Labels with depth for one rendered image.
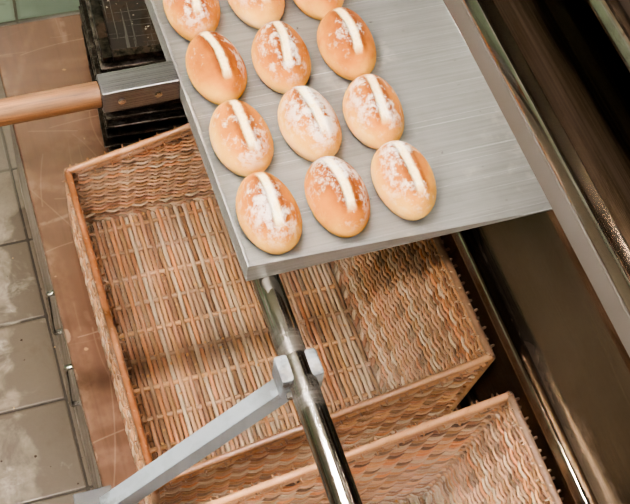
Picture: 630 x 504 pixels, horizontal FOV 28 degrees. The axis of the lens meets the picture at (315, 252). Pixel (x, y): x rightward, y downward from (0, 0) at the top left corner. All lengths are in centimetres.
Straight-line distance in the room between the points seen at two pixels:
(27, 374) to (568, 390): 137
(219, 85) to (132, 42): 59
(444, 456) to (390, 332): 24
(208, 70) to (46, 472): 126
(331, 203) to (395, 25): 32
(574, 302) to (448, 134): 25
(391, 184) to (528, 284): 30
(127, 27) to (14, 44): 38
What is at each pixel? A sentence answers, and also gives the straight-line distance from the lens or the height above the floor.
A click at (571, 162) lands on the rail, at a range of 112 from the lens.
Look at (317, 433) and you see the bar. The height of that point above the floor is 117.
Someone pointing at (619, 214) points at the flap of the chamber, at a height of 141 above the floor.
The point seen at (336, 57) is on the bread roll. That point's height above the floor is 121.
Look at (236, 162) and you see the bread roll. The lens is 137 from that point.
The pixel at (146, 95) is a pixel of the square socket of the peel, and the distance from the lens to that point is 144.
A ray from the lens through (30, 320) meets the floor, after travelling 268.
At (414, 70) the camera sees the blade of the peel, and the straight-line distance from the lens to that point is 152.
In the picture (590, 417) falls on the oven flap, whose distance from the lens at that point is 152.
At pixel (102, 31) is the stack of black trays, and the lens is 201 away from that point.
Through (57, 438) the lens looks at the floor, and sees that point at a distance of 254.
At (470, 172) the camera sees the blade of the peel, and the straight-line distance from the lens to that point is 143.
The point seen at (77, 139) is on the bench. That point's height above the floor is 58.
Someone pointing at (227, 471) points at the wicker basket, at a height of 72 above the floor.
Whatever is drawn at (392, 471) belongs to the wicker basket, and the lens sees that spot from 175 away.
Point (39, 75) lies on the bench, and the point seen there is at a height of 58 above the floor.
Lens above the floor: 228
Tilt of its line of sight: 55 degrees down
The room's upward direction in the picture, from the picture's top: 9 degrees clockwise
